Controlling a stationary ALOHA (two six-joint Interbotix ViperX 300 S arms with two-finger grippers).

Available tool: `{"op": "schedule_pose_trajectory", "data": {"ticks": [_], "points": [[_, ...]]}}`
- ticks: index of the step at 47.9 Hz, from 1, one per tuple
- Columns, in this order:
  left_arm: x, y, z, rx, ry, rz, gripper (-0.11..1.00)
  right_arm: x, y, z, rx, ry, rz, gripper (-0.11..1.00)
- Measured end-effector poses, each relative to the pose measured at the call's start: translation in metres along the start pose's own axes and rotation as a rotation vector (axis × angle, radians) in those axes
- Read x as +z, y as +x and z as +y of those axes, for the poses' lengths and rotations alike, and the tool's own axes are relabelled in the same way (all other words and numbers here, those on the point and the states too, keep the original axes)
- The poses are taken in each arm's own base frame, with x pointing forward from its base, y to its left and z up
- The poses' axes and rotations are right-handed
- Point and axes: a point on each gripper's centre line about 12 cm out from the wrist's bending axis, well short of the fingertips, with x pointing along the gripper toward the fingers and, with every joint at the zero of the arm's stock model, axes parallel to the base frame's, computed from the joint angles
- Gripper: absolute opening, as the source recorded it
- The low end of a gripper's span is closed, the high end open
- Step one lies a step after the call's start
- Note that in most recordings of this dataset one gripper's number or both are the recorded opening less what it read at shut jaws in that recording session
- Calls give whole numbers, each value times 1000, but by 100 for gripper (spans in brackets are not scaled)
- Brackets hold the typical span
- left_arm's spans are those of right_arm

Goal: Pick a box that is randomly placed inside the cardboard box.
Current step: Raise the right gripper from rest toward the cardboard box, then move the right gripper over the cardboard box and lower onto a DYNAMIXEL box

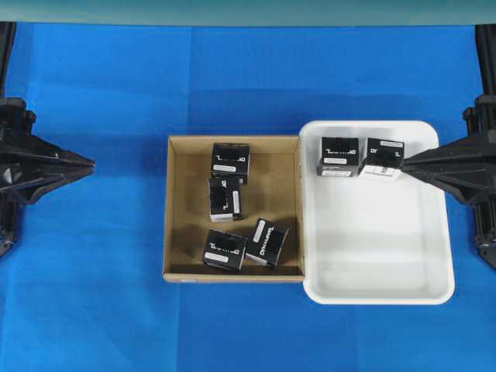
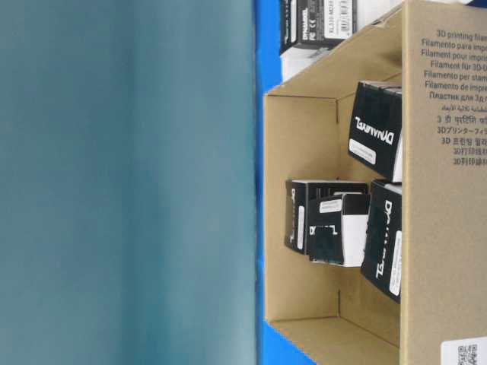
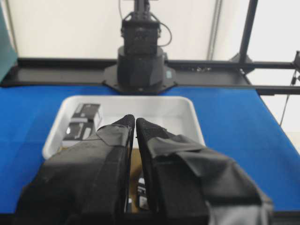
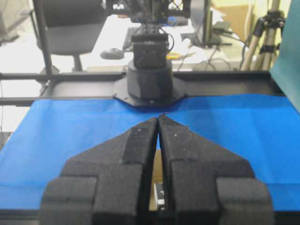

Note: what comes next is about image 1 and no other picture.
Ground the black Dynamixel box bottom right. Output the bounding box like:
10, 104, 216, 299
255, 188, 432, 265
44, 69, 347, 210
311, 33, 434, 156
245, 218, 289, 267

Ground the black Dynamixel box top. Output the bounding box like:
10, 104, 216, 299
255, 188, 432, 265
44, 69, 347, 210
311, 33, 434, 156
211, 143, 250, 184

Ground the blue table cloth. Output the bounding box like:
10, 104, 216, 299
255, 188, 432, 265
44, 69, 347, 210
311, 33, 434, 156
1, 23, 495, 371

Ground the black Dynamixel box in tray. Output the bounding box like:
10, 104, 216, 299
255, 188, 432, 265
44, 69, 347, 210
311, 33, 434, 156
317, 136, 360, 177

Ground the black Dynamixel box middle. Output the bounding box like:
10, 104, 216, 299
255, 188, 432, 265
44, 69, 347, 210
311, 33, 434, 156
208, 177, 243, 222

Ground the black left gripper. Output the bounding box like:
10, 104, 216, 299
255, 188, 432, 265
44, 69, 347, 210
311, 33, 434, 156
1, 133, 95, 205

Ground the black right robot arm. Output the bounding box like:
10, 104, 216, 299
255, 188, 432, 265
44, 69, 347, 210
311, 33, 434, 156
401, 24, 495, 267

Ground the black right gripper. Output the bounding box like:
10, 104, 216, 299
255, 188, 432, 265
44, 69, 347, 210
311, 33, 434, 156
401, 129, 495, 205

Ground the white plastic tray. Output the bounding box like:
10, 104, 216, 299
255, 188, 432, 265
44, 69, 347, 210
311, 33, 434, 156
299, 120, 455, 305

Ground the black Dynamixel box bottom left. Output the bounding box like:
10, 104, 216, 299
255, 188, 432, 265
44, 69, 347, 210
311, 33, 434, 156
202, 229, 247, 272

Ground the brown cardboard box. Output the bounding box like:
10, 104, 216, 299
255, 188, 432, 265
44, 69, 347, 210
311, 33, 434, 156
162, 136, 305, 283

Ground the black white Dynamixel box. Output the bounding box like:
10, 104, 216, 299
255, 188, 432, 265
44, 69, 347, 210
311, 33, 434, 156
358, 137, 405, 181

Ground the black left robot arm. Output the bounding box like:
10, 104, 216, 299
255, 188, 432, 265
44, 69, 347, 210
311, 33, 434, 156
1, 22, 95, 256

